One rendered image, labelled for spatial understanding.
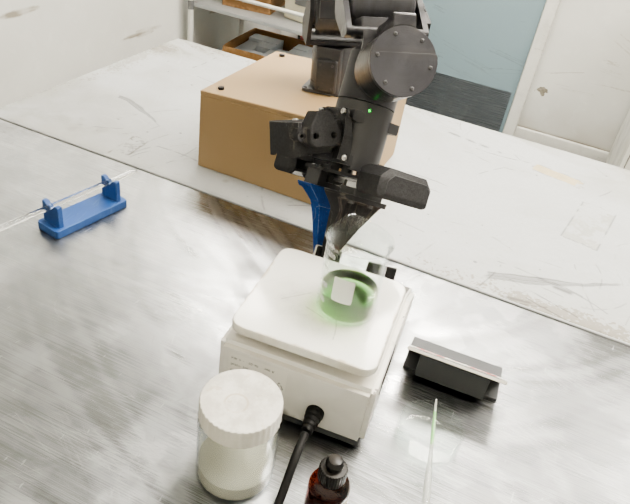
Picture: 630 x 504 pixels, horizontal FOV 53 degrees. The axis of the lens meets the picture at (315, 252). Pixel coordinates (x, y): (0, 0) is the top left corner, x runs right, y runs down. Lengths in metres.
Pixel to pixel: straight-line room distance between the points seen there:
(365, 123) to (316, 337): 0.22
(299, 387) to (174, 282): 0.22
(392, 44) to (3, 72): 1.76
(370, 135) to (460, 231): 0.27
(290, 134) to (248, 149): 0.27
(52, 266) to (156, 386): 0.20
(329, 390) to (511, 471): 0.17
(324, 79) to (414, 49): 0.31
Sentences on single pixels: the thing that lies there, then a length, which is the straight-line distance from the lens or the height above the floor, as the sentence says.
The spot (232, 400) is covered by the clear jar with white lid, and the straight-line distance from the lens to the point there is 0.45.
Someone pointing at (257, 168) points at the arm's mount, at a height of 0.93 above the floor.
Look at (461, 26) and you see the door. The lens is 3.47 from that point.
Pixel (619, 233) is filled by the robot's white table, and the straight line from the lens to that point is 0.97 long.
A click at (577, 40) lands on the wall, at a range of 3.42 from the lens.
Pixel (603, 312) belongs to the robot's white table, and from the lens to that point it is 0.79.
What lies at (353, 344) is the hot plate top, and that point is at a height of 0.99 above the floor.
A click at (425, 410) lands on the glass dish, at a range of 0.57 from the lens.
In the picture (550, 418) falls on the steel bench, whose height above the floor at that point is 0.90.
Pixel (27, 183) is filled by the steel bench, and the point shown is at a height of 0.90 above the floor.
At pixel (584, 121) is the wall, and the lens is 3.53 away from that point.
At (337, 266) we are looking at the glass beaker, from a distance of 0.48.
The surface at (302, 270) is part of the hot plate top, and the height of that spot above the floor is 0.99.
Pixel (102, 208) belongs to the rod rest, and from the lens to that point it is 0.77.
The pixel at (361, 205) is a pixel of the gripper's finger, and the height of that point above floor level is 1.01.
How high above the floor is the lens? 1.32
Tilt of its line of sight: 35 degrees down
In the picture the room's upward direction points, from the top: 10 degrees clockwise
